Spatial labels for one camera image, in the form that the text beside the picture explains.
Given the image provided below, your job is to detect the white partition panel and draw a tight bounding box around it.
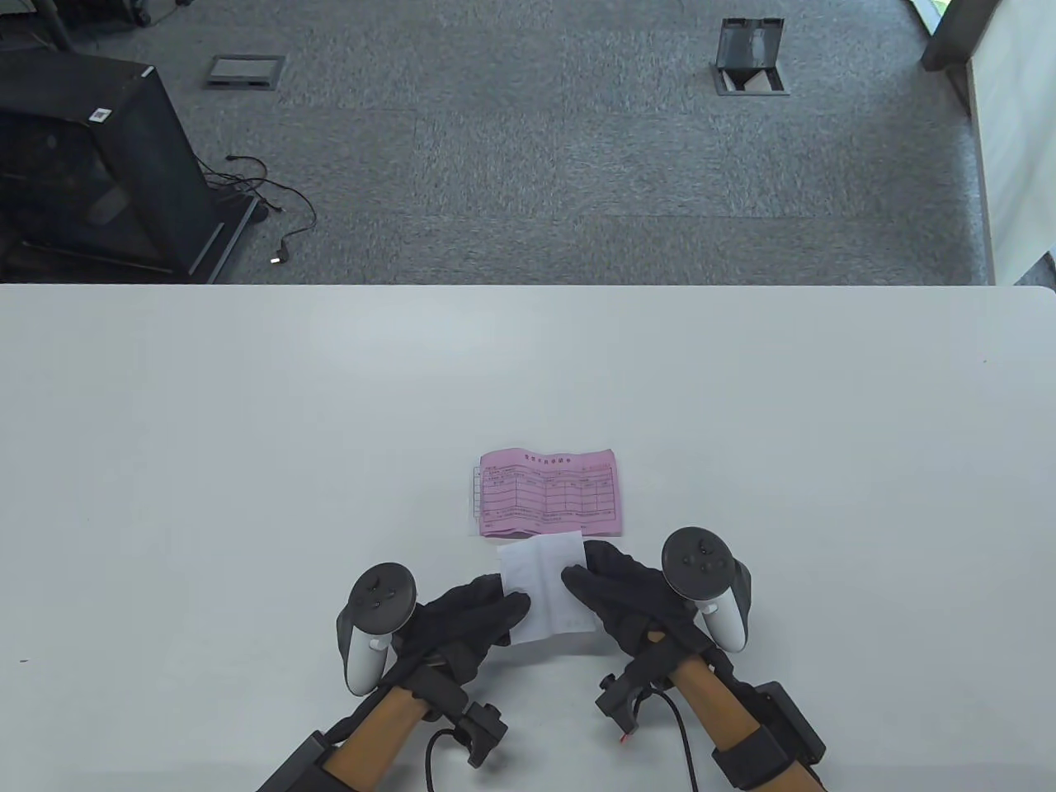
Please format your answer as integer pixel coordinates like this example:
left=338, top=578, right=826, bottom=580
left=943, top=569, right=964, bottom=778
left=965, top=0, right=1056, bottom=286

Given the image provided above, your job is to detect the dark grey post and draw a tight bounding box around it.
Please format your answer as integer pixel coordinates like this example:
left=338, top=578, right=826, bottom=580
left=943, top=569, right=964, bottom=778
left=920, top=0, right=1003, bottom=73

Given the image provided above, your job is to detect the grey tracking controller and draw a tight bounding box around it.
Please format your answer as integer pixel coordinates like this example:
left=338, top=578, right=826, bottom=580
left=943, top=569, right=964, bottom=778
left=660, top=528, right=753, bottom=654
left=336, top=563, right=417, bottom=695

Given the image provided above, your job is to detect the black floor cable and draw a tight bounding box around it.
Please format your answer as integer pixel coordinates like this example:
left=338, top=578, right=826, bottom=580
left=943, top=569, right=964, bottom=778
left=198, top=153, right=318, bottom=266

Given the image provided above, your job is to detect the pink invoice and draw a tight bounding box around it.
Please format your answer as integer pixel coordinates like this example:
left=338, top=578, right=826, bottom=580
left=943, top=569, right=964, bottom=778
left=478, top=448, right=621, bottom=539

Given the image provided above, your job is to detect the closed grey floor socket box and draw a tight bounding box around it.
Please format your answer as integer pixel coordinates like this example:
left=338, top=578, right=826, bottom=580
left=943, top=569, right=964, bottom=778
left=203, top=54, right=288, bottom=90

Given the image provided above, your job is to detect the person's left hand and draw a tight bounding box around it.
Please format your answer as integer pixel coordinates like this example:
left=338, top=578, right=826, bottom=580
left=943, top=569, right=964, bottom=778
left=384, top=573, right=531, bottom=687

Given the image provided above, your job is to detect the person's right hand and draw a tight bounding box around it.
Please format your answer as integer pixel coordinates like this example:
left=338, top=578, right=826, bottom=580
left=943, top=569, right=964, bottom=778
left=561, top=540, right=733, bottom=665

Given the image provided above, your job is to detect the person's right forearm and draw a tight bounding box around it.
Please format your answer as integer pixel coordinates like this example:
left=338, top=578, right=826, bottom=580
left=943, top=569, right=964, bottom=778
left=668, top=652, right=813, bottom=792

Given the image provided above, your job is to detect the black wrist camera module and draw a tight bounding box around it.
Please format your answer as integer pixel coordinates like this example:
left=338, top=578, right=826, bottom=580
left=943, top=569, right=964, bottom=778
left=596, top=660, right=665, bottom=731
left=408, top=664, right=506, bottom=768

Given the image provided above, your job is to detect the black forearm strap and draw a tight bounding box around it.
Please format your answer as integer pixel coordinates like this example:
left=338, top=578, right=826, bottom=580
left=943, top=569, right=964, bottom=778
left=318, top=747, right=364, bottom=792
left=711, top=726, right=793, bottom=789

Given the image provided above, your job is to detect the person's left forearm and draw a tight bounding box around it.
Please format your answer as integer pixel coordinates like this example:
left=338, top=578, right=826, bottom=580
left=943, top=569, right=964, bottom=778
left=322, top=685, right=430, bottom=792

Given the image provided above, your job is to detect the dark furniture base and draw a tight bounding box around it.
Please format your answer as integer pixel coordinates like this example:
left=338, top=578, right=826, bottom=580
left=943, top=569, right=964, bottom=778
left=0, top=0, right=195, bottom=52

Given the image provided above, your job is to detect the black forearm battery box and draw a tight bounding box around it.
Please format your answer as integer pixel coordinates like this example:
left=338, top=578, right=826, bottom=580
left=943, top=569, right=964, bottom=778
left=751, top=681, right=826, bottom=764
left=256, top=730, right=331, bottom=792

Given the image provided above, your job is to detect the black equipment cabinet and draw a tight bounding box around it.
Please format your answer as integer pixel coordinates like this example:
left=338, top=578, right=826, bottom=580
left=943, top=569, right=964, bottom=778
left=0, top=45, right=258, bottom=284

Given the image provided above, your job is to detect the open grey floor socket box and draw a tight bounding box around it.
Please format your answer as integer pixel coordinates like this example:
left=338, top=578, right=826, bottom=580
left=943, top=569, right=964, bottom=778
left=711, top=18, right=791, bottom=97

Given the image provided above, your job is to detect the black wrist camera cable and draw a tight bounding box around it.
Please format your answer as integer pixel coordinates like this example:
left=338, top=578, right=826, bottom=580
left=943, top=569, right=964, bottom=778
left=423, top=730, right=463, bottom=792
left=652, top=691, right=702, bottom=792

